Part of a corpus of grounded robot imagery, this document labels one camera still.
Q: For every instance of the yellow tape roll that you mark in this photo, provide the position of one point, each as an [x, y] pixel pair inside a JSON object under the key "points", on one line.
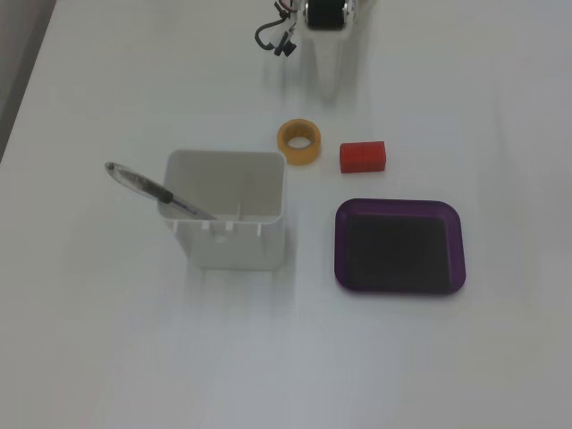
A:
{"points": [[309, 155]]}

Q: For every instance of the clear ballpoint pen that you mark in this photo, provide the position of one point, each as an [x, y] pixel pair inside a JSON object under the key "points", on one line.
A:
{"points": [[147, 183]]}

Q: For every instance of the red rectangular block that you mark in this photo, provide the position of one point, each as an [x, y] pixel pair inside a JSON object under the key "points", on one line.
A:
{"points": [[362, 157]]}

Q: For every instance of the purple square tray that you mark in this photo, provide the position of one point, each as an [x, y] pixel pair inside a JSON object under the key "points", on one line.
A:
{"points": [[397, 250]]}

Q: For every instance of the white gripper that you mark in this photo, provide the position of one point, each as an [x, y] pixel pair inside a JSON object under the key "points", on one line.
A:
{"points": [[330, 12]]}

